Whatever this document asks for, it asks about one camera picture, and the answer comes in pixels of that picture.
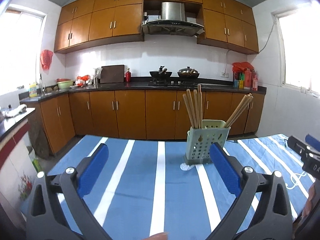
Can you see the red plastic bag on wall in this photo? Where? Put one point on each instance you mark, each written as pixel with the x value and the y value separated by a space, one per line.
pixel 46 57

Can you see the brown lower kitchen cabinets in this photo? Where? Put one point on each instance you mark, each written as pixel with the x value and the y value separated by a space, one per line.
pixel 127 114

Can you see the white cloth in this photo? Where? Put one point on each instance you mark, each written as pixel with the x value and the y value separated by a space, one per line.
pixel 11 113

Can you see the green bowl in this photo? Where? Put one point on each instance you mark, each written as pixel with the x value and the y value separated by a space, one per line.
pixel 64 83

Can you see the white wall socket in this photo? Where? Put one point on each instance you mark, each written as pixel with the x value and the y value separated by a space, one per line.
pixel 226 75

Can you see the brown upper kitchen cabinets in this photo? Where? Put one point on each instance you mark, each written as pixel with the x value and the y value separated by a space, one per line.
pixel 228 24

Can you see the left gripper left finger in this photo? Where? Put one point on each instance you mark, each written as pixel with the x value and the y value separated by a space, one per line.
pixel 76 183

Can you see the red bags and bottles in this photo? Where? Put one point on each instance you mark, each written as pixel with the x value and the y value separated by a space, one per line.
pixel 244 76

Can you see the black wok left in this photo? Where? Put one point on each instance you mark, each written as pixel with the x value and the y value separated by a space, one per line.
pixel 162 73

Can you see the steel range hood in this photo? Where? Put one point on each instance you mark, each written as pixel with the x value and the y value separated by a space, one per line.
pixel 172 18

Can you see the black wok with lid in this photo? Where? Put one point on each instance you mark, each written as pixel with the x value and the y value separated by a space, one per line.
pixel 188 73

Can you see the black gas stove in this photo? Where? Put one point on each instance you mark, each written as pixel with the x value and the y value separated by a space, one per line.
pixel 173 83

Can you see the green perforated utensil holder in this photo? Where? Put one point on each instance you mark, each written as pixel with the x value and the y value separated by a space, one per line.
pixel 199 141

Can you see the blue white striped tablecloth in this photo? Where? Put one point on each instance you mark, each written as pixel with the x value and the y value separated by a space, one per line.
pixel 146 188

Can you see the red white packets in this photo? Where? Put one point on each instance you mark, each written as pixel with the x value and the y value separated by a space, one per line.
pixel 83 80

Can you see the black countertop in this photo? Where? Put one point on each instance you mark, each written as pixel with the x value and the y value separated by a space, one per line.
pixel 141 83

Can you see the brown kitchen cabinets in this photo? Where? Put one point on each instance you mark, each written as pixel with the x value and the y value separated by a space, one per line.
pixel 228 24
pixel 127 114

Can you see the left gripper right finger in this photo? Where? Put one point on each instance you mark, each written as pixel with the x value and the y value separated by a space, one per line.
pixel 243 186

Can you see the left hand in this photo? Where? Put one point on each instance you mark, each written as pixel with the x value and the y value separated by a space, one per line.
pixel 158 236

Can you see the dark wooden cutting board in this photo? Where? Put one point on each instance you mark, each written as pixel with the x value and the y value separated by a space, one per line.
pixel 112 74

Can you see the right hand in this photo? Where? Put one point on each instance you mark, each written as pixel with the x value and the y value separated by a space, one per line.
pixel 309 205

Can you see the red bottle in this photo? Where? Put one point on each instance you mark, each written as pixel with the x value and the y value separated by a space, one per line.
pixel 128 75

